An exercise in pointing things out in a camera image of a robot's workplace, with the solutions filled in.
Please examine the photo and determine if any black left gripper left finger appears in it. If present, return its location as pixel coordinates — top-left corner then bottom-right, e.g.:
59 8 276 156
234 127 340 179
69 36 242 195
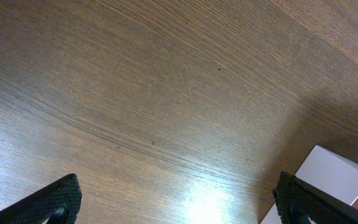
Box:
0 174 82 224

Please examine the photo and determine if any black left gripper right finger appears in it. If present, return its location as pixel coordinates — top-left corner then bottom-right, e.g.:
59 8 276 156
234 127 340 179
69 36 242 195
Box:
273 171 358 224

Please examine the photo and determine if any pink white open box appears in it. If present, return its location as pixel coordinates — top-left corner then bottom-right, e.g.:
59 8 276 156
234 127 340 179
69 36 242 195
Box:
262 146 358 223

